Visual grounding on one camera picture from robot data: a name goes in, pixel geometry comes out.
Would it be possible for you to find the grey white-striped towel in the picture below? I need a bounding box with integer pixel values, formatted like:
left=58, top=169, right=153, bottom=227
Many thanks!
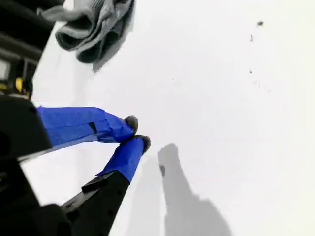
left=36, top=0, right=135, bottom=64

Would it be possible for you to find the yellow black cordless drill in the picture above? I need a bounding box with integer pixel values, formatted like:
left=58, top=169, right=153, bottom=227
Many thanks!
left=0, top=75, right=34, bottom=100

